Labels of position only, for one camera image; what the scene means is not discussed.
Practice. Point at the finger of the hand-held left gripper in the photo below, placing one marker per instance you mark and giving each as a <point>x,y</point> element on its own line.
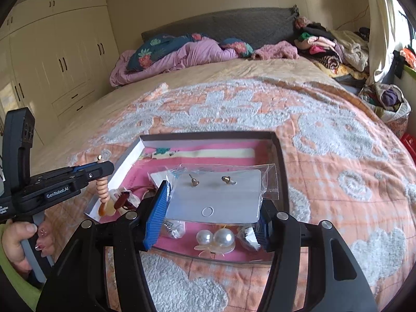
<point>102,173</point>
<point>83,168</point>

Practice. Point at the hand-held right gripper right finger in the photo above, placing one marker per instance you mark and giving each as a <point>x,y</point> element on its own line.
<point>264,232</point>

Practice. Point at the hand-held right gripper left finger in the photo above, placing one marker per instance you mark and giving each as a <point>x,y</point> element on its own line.
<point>156,221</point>

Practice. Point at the black jewelry box pink lining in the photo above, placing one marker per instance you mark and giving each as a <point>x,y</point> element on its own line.
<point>187,234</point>

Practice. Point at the earring card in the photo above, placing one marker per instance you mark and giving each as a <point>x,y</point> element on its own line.
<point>214,201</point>

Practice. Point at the person's left forearm green sleeve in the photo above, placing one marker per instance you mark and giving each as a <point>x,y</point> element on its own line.
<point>16,287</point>

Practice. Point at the person's left hand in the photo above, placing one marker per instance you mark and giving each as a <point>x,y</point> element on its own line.
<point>16,237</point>

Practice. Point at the crumpled silver packet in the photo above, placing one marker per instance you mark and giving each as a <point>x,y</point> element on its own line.
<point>248,238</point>

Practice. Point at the small packet of silver earrings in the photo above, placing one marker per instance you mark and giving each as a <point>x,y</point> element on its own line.
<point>174,229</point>

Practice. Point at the double pearl flower clip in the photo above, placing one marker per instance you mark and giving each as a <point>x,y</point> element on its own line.
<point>222,239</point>

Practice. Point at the small gold stud earring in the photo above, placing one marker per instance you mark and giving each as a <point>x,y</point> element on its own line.
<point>192,180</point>
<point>226,179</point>

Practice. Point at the orange cloud-print blanket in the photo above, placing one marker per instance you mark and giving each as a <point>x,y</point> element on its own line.
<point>325,175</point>

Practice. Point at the cream wardrobe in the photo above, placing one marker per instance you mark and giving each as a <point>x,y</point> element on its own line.
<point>65,55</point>

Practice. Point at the dark floral pillow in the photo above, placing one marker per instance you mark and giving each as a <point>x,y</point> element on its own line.
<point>239,45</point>
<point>152,50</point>

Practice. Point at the purple blanket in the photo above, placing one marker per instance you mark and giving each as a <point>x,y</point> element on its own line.
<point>195,53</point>

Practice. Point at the tan bedsheet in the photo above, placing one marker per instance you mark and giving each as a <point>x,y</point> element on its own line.
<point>247,68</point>

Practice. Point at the pink fuzzy garment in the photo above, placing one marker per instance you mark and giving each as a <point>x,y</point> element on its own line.
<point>276,51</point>

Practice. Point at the fabric bag of clothes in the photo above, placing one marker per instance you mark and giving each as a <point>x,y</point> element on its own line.
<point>390,99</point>

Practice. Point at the pile of clothes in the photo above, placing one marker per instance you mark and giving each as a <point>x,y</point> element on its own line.
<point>328,48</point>

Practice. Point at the grey padded headboard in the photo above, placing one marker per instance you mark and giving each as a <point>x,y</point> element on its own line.
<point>227,22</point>

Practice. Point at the cream curtain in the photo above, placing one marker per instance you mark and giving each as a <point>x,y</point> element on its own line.
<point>383,39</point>

